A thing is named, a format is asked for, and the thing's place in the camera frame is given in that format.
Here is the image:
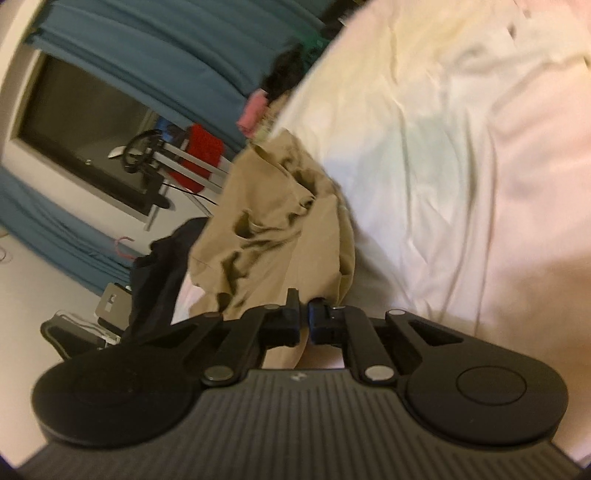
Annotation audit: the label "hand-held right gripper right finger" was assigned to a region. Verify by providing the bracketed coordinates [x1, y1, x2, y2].
[307, 299, 463, 387]

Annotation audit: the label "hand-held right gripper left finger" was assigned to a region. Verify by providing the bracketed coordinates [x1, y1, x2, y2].
[152, 288, 302, 387]

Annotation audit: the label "beige pants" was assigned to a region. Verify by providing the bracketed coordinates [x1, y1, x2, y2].
[189, 128, 357, 370]

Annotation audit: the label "black jacket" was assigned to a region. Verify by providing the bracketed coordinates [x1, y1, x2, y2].
[121, 217, 208, 342]

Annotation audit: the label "red garment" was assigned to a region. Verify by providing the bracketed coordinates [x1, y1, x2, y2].
[178, 124, 226, 192]

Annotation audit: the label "tan cloth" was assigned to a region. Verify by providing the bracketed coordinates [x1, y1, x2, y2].
[256, 99, 287, 139]

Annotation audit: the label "bed with white sheet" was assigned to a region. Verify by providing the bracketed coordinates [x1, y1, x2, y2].
[173, 0, 591, 462]

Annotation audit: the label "pink cloth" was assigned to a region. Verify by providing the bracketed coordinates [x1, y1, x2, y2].
[238, 90, 269, 137]

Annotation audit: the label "narrow blue curtain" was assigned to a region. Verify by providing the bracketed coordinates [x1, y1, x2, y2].
[0, 168, 137, 296]

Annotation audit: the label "black cloth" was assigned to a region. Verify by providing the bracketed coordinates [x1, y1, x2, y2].
[261, 46, 308, 100]

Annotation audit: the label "green cloth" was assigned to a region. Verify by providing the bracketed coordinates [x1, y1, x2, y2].
[295, 30, 331, 58]

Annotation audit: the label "wide blue curtain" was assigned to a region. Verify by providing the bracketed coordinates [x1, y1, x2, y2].
[23, 0, 333, 148]

